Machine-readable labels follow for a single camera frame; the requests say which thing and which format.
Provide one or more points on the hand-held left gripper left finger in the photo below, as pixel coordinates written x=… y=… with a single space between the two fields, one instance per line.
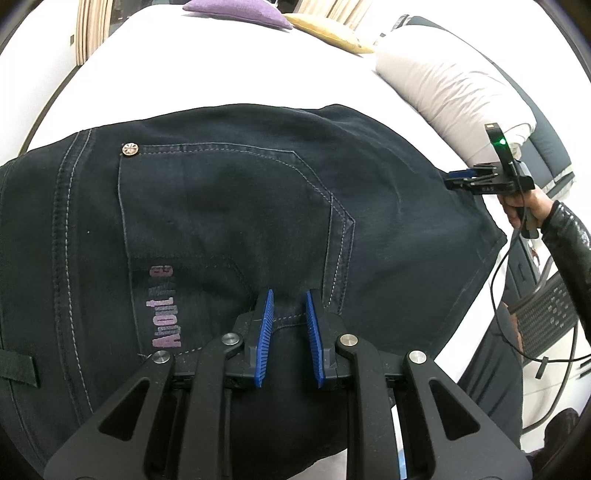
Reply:
x=264 y=332

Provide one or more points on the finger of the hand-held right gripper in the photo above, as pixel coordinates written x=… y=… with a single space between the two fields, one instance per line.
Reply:
x=461 y=173
x=458 y=184

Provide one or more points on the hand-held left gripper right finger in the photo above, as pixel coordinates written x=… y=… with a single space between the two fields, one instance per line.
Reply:
x=314 y=332

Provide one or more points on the dark denim pants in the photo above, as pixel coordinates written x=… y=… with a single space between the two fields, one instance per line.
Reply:
x=207 y=198

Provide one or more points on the person's right forearm black sleeve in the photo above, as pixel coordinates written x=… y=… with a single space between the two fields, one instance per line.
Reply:
x=570 y=249

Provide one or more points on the person's right hand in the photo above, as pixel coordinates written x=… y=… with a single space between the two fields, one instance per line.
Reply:
x=539 y=205

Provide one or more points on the white pillow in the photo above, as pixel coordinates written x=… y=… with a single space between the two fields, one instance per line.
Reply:
x=452 y=78

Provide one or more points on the black mesh chair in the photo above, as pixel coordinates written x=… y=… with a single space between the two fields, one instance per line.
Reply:
x=547 y=309

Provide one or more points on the person's leg dark trousers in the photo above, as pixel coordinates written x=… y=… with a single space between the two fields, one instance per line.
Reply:
x=496 y=369

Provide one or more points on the yellow pillow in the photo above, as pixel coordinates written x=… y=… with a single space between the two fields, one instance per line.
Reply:
x=330 y=32

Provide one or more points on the person's dark shoe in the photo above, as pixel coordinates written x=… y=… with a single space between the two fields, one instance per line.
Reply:
x=561 y=427

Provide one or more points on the white bed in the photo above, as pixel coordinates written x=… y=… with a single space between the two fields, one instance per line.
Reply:
x=221 y=64

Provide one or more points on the purple pillow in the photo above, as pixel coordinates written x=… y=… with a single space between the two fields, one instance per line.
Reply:
x=238 y=13

